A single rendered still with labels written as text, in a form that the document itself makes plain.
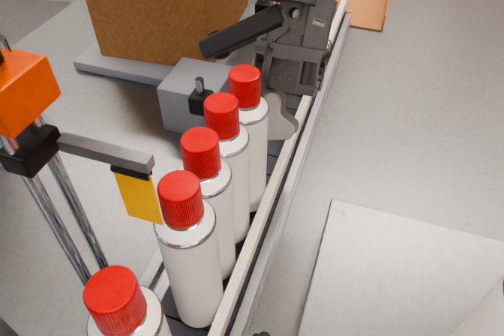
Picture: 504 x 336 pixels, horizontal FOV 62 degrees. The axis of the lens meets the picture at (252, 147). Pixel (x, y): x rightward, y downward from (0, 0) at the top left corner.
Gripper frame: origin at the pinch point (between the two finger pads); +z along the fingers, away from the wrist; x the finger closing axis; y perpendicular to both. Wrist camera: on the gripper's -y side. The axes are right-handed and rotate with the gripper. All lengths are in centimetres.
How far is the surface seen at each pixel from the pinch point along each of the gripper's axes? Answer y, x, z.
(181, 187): 1.1, -25.1, -2.8
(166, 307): -2.8, -15.8, 15.4
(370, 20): 10, 57, -21
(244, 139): 2.5, -13.9, -4.5
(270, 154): 1.4, 6.8, 2.5
